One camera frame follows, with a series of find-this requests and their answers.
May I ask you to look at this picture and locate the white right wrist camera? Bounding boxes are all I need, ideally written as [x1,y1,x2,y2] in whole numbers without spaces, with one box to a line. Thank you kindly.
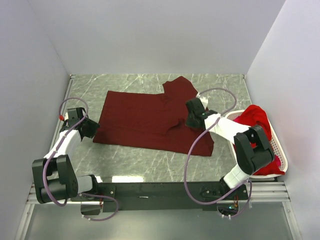
[196,92,209,109]

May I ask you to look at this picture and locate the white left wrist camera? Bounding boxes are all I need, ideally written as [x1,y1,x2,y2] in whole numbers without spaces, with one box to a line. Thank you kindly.
[58,113,69,122]

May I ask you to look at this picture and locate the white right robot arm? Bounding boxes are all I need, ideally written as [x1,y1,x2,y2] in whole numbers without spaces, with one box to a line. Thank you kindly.
[186,97,275,200]

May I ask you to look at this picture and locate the pink garment in basket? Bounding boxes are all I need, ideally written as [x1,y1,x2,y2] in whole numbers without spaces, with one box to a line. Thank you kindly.
[274,155,282,168]

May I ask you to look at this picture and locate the white perforated laundry basket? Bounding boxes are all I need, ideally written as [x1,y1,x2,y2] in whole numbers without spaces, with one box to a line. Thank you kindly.
[225,110,289,181]

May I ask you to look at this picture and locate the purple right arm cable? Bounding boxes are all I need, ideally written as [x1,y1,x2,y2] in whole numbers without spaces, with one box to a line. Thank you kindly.
[183,87,253,221]

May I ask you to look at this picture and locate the dark red t shirt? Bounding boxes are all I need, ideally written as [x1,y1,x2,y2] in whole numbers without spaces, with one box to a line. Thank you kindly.
[93,76,203,154]

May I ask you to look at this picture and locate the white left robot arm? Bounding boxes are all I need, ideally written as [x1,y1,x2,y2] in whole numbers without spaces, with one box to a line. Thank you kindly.
[32,107,100,204]

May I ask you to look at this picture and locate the aluminium frame rail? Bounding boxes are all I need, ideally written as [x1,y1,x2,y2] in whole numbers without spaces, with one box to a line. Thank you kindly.
[15,182,302,240]

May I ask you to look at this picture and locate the bright red t shirt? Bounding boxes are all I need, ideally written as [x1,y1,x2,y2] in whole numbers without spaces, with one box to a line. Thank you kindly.
[233,104,285,176]

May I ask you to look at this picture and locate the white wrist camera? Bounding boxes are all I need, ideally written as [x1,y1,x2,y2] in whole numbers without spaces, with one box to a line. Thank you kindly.
[196,92,209,109]
[58,113,69,122]

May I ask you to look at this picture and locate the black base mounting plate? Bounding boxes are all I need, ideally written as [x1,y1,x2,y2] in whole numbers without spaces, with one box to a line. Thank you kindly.
[71,181,248,213]

